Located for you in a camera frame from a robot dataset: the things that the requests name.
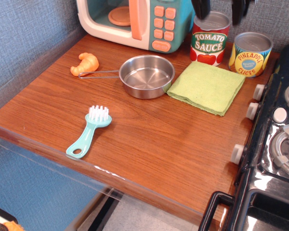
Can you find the orange microwave plate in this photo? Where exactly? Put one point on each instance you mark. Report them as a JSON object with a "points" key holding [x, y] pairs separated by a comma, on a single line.
{"points": [[120, 16]]}

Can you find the toy microwave teal and cream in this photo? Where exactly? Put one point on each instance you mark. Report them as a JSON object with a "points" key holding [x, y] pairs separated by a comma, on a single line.
{"points": [[156, 25]]}

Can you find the black toy stove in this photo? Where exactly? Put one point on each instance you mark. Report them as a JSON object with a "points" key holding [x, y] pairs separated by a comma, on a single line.
{"points": [[261, 198]]}

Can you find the green towel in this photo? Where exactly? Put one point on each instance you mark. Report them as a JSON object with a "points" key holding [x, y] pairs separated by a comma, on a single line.
{"points": [[207, 87]]}

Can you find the small steel pan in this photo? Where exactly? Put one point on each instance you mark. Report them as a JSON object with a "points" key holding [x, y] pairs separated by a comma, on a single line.
{"points": [[146, 76]]}

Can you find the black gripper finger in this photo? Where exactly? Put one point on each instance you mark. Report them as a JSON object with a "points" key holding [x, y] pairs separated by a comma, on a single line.
{"points": [[201, 8], [239, 10]]}

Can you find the tomato sauce can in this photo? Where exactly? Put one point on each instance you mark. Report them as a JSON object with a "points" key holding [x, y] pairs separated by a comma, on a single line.
{"points": [[209, 37]]}

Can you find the white stove knob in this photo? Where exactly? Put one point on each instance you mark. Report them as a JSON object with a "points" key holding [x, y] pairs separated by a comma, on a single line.
{"points": [[252, 110], [258, 92], [237, 153]]}

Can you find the orange toy croissant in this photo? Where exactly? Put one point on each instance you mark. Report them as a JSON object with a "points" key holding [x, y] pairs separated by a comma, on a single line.
{"points": [[88, 63]]}

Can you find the white stove knob middle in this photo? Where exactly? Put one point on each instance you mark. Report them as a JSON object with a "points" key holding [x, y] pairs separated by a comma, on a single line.
{"points": [[252, 110]]}

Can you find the white stove knob top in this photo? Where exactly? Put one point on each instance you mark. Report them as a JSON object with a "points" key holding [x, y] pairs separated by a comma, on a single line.
{"points": [[258, 92]]}

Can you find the teal dish brush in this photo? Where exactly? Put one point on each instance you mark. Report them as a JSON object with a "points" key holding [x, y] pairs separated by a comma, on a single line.
{"points": [[97, 117]]}

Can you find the pineapple slices can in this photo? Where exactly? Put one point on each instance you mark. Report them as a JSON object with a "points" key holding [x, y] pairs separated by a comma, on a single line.
{"points": [[250, 54]]}

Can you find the white stove knob bottom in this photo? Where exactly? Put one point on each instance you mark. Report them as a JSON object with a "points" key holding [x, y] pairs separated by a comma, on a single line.
{"points": [[237, 153]]}

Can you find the orange object bottom left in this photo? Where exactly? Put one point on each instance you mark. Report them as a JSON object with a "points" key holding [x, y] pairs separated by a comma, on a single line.
{"points": [[13, 226]]}

